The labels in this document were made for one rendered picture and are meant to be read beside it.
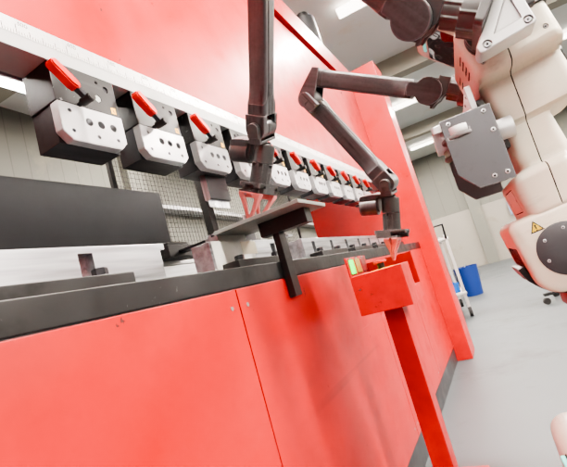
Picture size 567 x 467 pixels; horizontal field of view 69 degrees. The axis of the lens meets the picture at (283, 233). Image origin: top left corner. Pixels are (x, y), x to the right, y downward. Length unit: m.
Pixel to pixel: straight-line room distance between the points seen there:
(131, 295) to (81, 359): 0.13
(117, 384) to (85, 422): 0.06
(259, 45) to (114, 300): 0.69
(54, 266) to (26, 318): 0.20
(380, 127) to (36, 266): 2.87
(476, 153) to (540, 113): 0.16
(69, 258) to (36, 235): 0.64
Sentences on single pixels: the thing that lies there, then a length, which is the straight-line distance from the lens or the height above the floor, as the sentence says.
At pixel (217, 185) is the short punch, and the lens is 1.24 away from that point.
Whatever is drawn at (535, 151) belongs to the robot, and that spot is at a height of 0.93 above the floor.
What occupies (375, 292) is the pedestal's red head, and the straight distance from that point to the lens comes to 1.27.
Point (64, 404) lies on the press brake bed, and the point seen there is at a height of 0.74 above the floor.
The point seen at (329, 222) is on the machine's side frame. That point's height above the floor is 1.23.
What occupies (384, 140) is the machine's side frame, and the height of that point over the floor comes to 1.68.
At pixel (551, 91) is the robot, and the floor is 1.03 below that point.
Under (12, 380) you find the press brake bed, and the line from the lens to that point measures 0.59.
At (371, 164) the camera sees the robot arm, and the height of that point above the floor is 1.11.
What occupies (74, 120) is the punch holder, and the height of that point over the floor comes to 1.22.
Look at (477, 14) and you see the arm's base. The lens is 0.88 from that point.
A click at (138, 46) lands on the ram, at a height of 1.49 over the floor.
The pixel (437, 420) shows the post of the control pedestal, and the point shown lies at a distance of 1.41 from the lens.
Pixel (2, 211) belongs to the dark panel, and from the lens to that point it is 1.42.
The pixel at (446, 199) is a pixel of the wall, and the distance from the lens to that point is 12.85.
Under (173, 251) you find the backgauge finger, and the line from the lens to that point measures 1.30.
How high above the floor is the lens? 0.79
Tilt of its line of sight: 8 degrees up
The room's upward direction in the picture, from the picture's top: 16 degrees counter-clockwise
